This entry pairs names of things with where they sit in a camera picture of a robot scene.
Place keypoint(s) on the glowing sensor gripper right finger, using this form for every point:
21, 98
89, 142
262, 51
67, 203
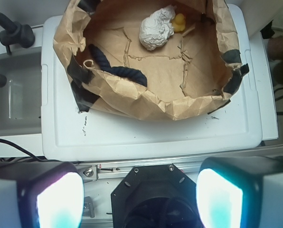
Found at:
241, 192

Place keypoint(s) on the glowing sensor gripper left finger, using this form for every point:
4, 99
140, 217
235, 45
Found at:
40, 195

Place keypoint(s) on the white plastic bin lid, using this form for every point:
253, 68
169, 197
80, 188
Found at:
70, 135

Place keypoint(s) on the clear plastic container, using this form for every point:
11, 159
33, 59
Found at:
20, 98

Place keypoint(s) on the brown paper bag tray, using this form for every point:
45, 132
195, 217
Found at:
196, 72

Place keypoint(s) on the black clamp knob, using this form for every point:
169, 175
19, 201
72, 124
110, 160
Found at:
15, 33

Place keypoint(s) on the yellow rubber duck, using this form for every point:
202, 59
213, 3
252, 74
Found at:
179, 23

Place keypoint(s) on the crumpled white paper ball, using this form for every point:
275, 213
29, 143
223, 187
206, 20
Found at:
156, 29

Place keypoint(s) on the aluminium frame rail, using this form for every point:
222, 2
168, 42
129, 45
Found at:
92, 171

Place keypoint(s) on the black octagonal mount plate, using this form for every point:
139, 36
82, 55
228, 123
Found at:
159, 196

